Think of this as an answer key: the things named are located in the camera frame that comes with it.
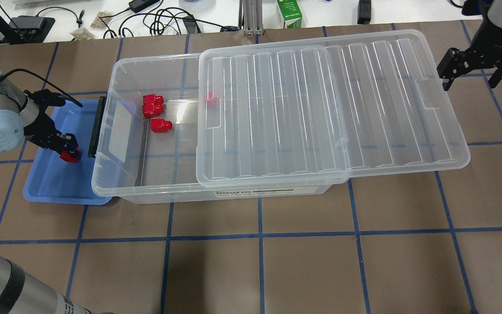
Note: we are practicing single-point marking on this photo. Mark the blue plastic tray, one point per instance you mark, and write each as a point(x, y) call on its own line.
point(52, 180)

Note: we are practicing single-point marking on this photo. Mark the black power adapter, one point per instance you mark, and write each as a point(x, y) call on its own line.
point(137, 6)

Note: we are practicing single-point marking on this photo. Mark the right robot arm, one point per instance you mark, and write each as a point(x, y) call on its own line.
point(490, 10)

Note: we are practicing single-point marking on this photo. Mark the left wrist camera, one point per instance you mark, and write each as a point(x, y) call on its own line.
point(46, 98)

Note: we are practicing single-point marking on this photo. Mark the snack bag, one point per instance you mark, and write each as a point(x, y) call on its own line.
point(82, 34)
point(102, 20)

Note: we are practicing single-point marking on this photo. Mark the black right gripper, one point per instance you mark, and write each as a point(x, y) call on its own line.
point(491, 47)

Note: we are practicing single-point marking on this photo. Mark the clear plastic box lid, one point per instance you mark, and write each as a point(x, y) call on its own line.
point(395, 116)

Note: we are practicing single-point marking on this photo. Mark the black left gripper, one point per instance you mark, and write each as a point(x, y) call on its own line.
point(42, 129)

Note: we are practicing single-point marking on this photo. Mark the green white carton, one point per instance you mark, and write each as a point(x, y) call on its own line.
point(290, 14)

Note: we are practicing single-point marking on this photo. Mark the black box latch handle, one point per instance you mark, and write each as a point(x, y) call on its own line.
point(94, 139)

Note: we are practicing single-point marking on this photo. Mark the clear plastic storage box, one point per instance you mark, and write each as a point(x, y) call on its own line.
point(275, 131)

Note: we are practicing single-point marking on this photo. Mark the aluminium frame post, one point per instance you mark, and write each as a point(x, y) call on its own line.
point(251, 17)

